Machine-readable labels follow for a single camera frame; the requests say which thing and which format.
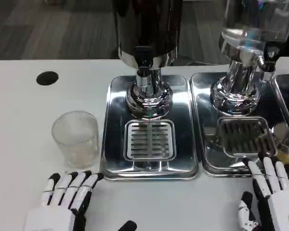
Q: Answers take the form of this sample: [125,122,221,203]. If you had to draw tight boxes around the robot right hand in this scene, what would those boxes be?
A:
[238,151,289,231]

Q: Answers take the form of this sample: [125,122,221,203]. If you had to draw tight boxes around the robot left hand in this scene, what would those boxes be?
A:
[24,170,137,231]

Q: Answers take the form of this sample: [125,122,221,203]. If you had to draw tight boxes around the clear ribbed glass cup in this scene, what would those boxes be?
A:
[51,110,99,168]

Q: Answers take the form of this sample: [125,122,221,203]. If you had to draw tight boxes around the steel drip grid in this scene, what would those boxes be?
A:
[123,119,176,161]
[216,116,278,157]

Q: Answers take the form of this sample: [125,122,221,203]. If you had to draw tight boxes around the steel dispenser tray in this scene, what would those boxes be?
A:
[189,71,289,178]
[271,73,289,145]
[100,75,200,181]

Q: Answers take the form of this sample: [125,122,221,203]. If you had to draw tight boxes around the chrome tap with black lever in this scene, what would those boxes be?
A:
[257,40,287,82]
[134,46,153,87]

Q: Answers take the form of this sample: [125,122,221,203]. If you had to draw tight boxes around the clear drink dispenser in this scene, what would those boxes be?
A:
[210,0,289,117]

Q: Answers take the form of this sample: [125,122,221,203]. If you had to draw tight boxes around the dark drink dispenser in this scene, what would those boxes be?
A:
[112,0,184,120]

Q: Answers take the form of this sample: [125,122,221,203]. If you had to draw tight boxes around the black counter cable hole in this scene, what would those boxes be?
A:
[36,71,59,86]

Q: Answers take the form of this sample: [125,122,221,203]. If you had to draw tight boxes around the thin white cable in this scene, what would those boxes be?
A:
[186,60,209,66]

